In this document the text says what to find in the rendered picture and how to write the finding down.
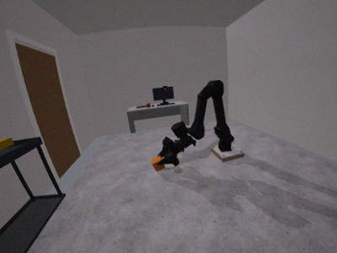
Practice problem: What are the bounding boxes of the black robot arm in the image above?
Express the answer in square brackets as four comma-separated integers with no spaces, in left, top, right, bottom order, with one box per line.
[163,80,234,152]

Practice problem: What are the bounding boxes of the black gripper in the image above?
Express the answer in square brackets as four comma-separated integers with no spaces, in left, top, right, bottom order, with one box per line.
[157,140,185,166]

